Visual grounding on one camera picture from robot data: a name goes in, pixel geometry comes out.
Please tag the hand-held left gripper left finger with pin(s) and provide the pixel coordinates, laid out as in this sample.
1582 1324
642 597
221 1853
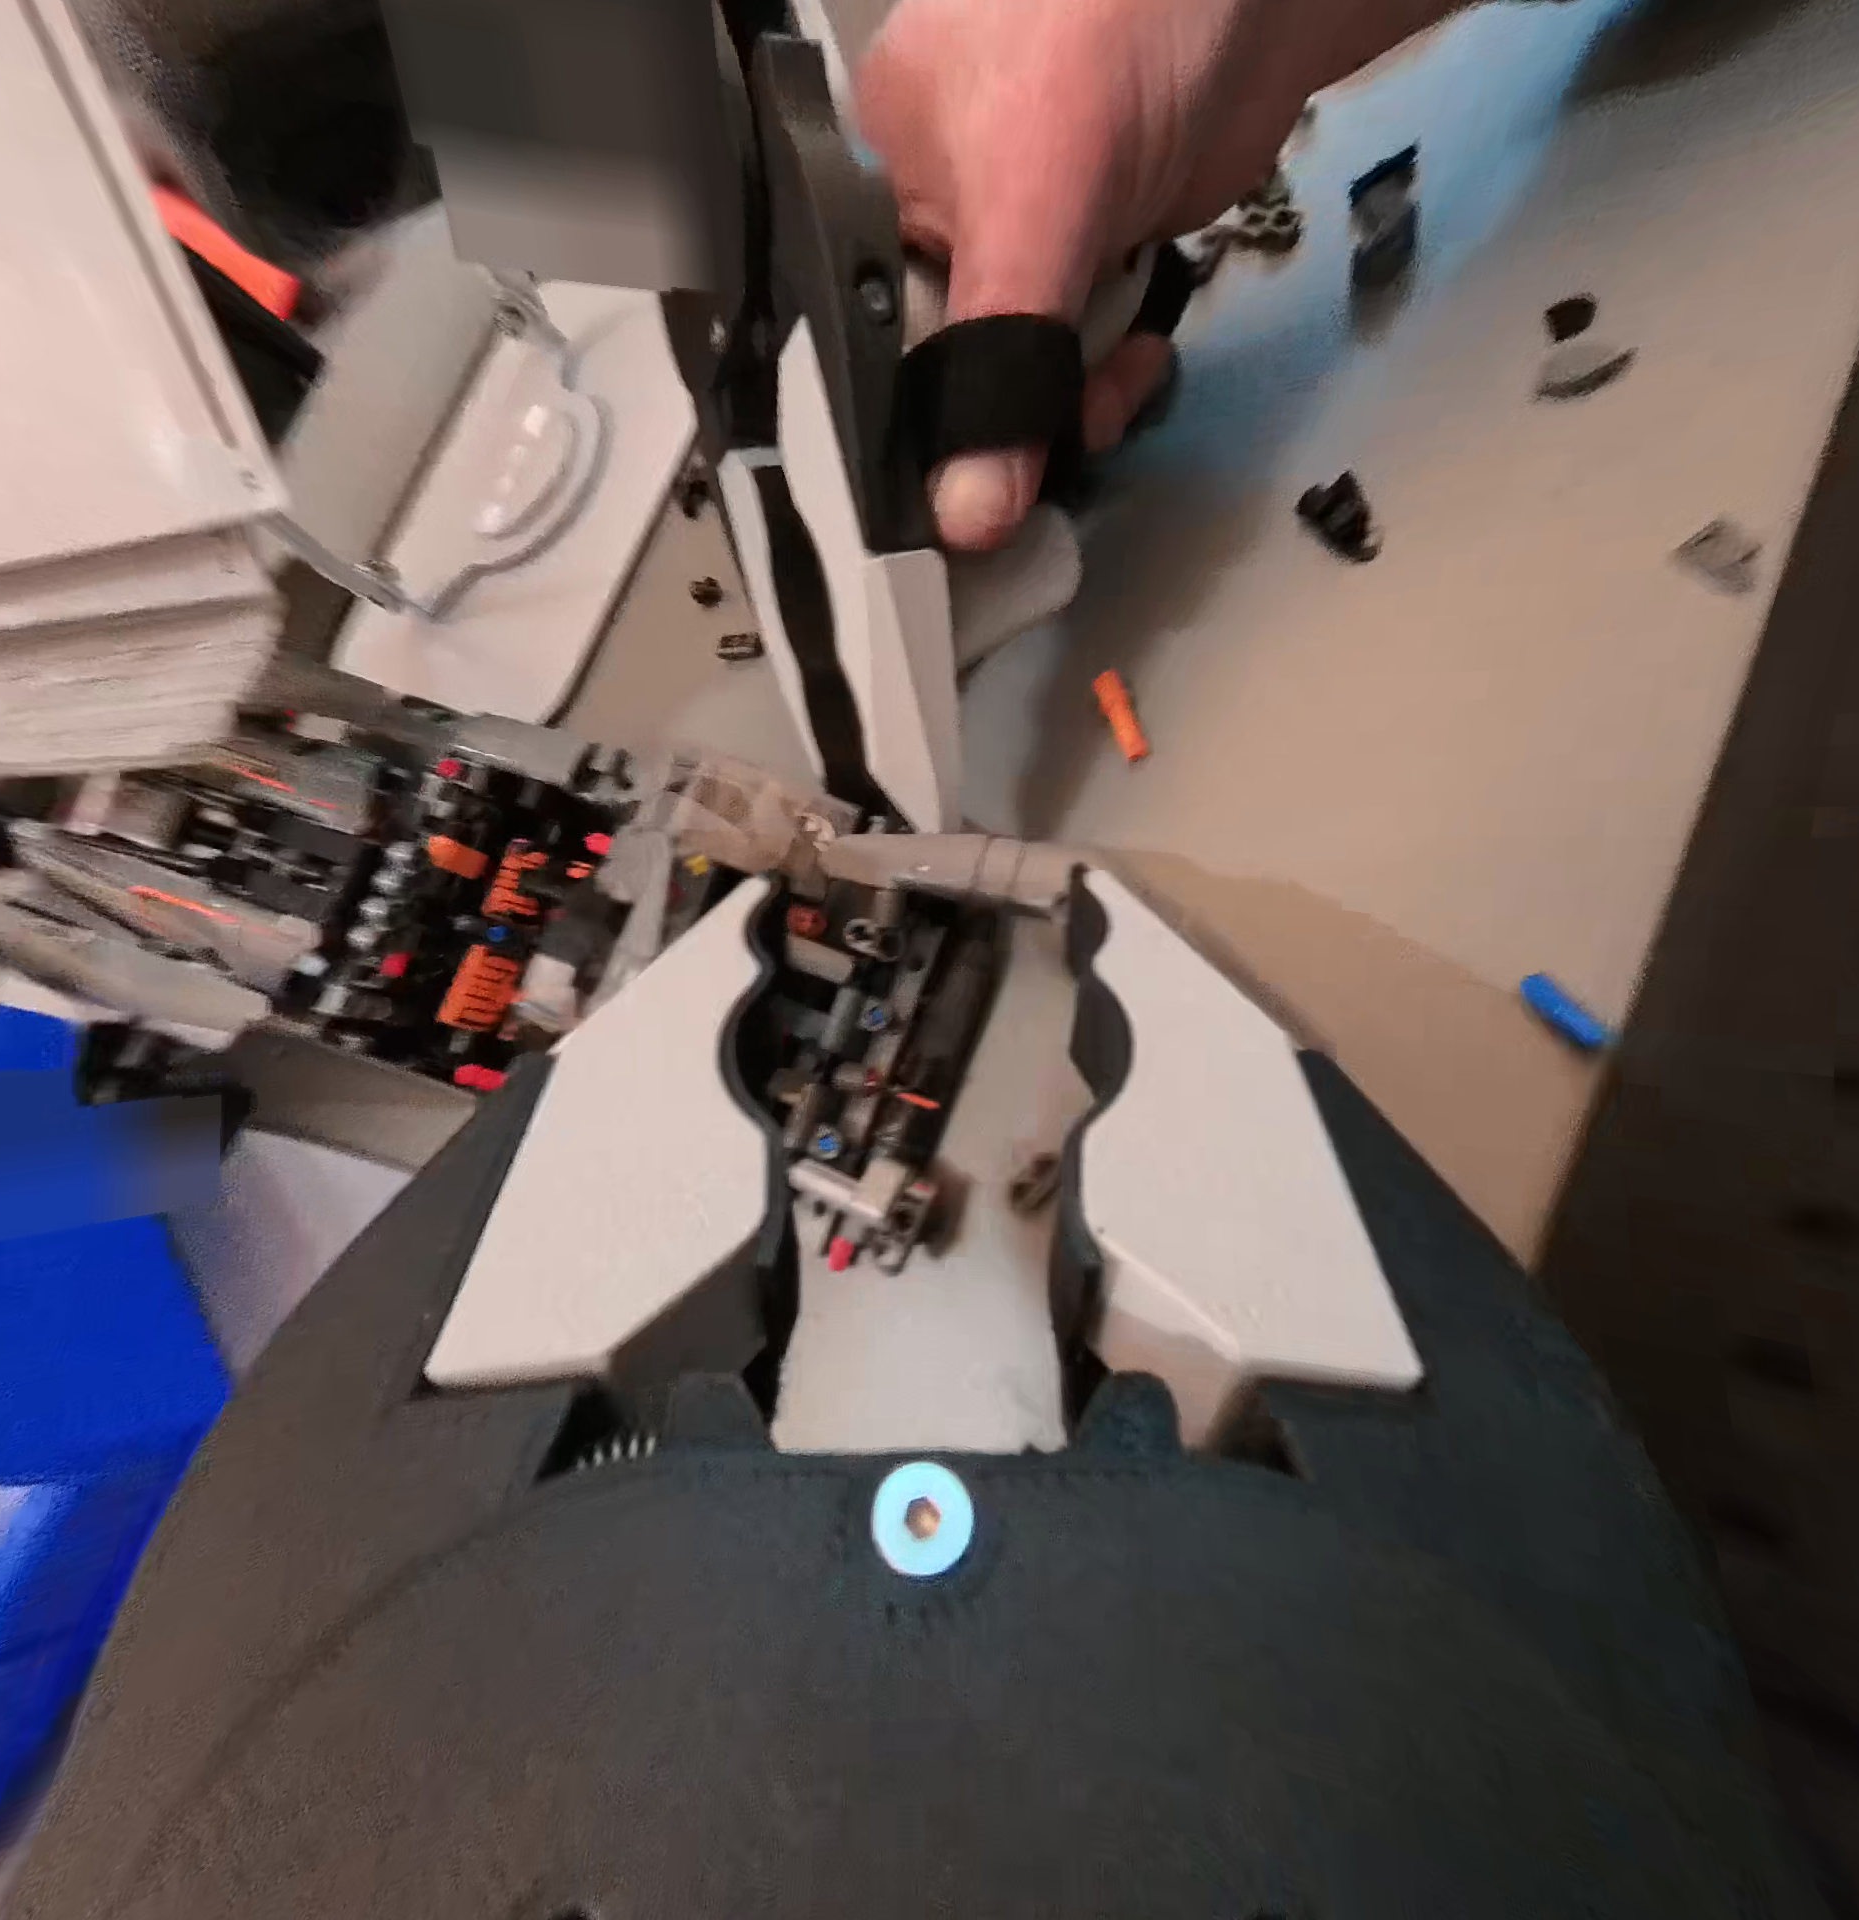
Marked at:
613 1199

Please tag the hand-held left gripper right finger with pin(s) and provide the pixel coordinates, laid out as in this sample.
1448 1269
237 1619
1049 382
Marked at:
1244 1199

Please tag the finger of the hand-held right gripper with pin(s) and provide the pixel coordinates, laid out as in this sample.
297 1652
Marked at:
914 676
756 509

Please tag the orange lego pin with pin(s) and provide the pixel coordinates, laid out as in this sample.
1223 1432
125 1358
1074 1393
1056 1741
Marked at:
1121 714

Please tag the grey lego car model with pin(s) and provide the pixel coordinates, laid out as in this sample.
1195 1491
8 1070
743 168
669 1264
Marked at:
419 900

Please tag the small dark round lego piece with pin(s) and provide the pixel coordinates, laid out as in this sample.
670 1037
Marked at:
1034 1179

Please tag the blue lego pin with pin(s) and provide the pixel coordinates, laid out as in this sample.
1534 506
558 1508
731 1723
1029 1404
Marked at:
1563 1008

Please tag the shiny dark lego piece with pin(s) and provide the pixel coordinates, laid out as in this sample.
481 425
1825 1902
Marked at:
1337 514

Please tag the dark grey lego piece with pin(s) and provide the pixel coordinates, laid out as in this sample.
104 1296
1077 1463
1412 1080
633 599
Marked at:
1382 227

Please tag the black lego piece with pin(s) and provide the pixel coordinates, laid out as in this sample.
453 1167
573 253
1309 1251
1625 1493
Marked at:
1571 319

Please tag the person's right hand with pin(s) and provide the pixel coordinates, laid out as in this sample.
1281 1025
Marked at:
1065 135

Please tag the blue plastic bin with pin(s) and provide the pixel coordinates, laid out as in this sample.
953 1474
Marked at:
89 1349

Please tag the orange plastic bin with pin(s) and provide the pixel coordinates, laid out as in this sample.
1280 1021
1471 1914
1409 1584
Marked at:
223 255

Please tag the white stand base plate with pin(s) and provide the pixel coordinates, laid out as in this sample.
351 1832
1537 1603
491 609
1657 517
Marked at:
569 599

